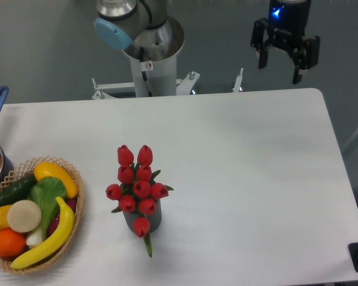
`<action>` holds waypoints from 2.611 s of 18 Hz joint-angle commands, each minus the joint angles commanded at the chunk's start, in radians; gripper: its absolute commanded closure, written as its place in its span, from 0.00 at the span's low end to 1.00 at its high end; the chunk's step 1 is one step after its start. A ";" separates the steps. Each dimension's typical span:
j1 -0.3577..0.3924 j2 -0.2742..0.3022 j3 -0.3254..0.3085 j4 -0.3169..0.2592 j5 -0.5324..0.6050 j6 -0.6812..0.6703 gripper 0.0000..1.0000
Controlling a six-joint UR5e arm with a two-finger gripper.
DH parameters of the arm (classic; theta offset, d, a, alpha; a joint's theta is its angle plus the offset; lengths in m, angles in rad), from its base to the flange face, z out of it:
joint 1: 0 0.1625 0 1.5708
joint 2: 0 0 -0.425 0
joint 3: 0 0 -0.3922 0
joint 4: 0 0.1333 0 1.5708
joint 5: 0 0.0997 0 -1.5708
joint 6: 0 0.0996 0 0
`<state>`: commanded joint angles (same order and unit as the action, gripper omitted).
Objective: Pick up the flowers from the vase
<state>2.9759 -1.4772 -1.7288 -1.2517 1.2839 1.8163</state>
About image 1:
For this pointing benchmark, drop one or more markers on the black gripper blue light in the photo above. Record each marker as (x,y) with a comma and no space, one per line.
(286,28)

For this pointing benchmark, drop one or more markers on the red tulip bouquet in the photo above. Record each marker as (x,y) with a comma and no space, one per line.
(137,190)

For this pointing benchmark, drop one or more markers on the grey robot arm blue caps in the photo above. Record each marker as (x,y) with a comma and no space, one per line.
(143,30)

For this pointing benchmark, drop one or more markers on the grey ribbed vase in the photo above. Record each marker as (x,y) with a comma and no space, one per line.
(154,219)

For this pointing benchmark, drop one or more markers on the dark red vegetable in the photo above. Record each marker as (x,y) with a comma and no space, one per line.
(72,203)

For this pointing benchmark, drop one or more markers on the yellow squash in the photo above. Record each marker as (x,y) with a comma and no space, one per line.
(49,169)

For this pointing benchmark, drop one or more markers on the green bok choy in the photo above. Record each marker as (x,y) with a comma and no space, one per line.
(44,194)

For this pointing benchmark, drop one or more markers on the woven wicker basket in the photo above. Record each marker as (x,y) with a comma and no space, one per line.
(26,168)

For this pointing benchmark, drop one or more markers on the yellow banana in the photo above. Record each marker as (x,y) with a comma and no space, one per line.
(52,243)

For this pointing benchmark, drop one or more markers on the dark green cucumber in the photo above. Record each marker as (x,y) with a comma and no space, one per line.
(18,190)

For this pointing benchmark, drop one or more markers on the beige round disc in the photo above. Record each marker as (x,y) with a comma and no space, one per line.
(24,216)

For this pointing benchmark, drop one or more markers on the orange fruit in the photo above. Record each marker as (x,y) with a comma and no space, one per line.
(12,243)

